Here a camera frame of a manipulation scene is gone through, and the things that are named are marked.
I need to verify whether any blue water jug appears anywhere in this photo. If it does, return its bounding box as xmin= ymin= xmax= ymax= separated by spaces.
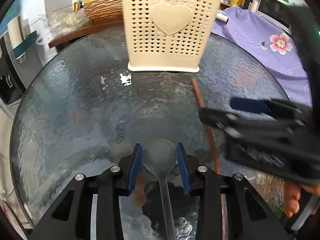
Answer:
xmin=0 ymin=0 xmax=20 ymax=38

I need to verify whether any teal wall holder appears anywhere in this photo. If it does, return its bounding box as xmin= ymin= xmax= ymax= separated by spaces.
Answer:
xmin=12 ymin=31 xmax=38 ymax=58

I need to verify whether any white water dispenser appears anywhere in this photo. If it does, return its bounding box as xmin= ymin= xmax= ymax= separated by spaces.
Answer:
xmin=0 ymin=35 xmax=26 ymax=112

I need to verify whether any brown wooden chopstick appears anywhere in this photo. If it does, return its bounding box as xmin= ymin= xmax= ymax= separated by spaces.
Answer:
xmin=191 ymin=78 xmax=221 ymax=175

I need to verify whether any purple flower print cloth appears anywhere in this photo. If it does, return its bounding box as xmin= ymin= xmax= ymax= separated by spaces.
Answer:
xmin=212 ymin=6 xmax=313 ymax=107

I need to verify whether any brown ribbed basin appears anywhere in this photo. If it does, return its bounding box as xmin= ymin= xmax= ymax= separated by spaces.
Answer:
xmin=84 ymin=0 xmax=124 ymax=22

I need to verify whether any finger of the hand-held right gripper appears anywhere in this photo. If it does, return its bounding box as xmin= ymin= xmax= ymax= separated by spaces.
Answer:
xmin=230 ymin=97 xmax=313 ymax=121
xmin=199 ymin=107 xmax=308 ymax=141

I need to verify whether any white microwave oven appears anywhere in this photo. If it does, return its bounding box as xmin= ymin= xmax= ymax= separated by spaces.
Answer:
xmin=257 ymin=0 xmax=293 ymax=29

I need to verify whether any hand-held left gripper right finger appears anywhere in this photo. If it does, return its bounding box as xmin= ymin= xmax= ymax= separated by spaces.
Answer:
xmin=176 ymin=143 xmax=292 ymax=240

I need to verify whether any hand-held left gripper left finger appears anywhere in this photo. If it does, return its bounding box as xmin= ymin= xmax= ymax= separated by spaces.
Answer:
xmin=29 ymin=143 xmax=142 ymax=240

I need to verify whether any beige perforated utensil holder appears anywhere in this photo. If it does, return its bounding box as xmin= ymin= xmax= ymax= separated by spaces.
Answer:
xmin=118 ymin=0 xmax=224 ymax=73

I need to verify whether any white tube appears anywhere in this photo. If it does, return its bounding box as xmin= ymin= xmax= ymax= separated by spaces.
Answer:
xmin=216 ymin=12 xmax=230 ymax=24

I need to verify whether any person's foot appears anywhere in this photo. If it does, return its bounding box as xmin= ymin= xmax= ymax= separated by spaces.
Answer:
xmin=283 ymin=182 xmax=301 ymax=218

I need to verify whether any translucent grey plastic spoon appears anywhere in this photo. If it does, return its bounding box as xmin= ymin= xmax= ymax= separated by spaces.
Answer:
xmin=142 ymin=139 xmax=178 ymax=240

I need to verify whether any clear plastic bag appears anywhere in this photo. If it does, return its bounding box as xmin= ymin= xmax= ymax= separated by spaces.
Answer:
xmin=37 ymin=9 xmax=91 ymax=43

